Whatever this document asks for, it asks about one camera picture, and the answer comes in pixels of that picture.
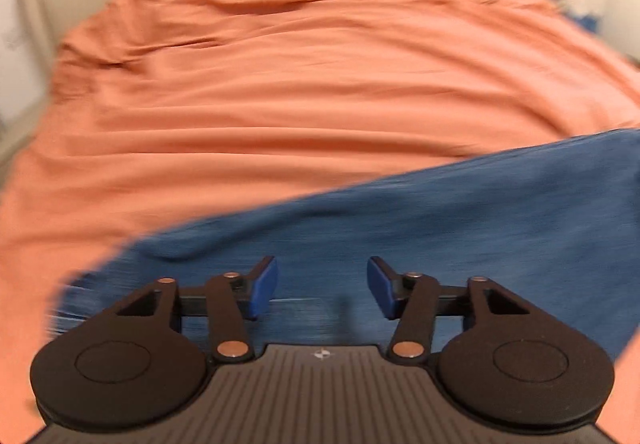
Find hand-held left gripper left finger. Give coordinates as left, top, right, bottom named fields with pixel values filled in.
left=114, top=255, right=279, bottom=365

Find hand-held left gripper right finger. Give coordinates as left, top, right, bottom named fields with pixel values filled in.
left=366, top=255, right=532, bottom=365

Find blue denim pants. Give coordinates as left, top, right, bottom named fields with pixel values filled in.
left=47, top=128, right=640, bottom=367

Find orange duvet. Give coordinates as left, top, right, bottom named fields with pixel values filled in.
left=0, top=0, right=640, bottom=444

